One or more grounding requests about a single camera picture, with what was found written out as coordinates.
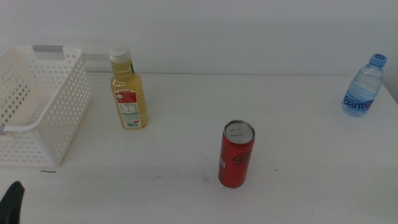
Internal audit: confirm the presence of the clear water bottle blue cap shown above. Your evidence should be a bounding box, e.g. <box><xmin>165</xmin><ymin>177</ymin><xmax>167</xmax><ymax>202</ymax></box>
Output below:
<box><xmin>341</xmin><ymin>53</ymin><xmax>389</xmax><ymax>118</ymax></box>

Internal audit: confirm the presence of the yellow juice bottle white cap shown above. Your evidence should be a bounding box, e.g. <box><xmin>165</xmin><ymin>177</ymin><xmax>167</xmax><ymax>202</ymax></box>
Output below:
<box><xmin>108</xmin><ymin>44</ymin><xmax>149</xmax><ymax>130</ymax></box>

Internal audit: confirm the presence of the red soda can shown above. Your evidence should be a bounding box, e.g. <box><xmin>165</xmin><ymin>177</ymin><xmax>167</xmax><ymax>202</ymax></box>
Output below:
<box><xmin>217</xmin><ymin>119</ymin><xmax>256</xmax><ymax>189</ymax></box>

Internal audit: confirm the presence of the white perforated plastic basket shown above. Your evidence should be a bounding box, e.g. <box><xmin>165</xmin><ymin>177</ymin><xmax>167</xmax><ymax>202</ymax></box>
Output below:
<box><xmin>0</xmin><ymin>45</ymin><xmax>93</xmax><ymax>168</ymax></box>

